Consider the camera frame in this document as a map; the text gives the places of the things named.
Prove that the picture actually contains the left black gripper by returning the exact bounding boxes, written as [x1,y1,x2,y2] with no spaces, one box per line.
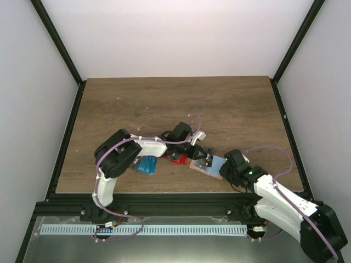
[175,141,207,160]

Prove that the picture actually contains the single black card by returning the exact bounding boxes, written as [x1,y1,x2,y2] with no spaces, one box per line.
[199,147,214,169]

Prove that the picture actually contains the pink leather card holder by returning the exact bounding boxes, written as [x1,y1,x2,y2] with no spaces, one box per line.
[189,156,225,180]

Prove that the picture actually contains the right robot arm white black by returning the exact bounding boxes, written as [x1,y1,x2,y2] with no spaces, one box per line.
[219,149,348,262]

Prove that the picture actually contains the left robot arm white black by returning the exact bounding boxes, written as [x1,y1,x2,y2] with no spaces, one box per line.
[92,122,214,221]

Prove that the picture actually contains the red VIP card pile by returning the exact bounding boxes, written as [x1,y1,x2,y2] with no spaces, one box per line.
[164,155,188,165]

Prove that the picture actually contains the blue card pile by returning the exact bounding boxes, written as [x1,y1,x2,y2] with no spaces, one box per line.
[137,156,157,175]

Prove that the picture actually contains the black card pile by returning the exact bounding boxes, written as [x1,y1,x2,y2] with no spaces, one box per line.
[129,158,141,170]

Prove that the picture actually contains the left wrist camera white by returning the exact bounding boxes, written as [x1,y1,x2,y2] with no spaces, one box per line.
[190,130,206,146]

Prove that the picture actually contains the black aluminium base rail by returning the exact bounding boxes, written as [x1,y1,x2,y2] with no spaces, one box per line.
[33,192,260,222]

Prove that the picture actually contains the light blue slotted cable duct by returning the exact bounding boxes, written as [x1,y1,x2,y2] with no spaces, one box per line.
[39,224,247,236]

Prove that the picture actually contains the right black frame post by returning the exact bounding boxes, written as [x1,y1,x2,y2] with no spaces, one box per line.
[272,0,325,83]

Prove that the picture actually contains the black frame post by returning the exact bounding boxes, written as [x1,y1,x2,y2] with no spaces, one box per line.
[30,0,83,86]
[272,0,325,83]

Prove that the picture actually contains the left black frame post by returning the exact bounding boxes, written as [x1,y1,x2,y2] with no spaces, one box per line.
[30,0,83,86]

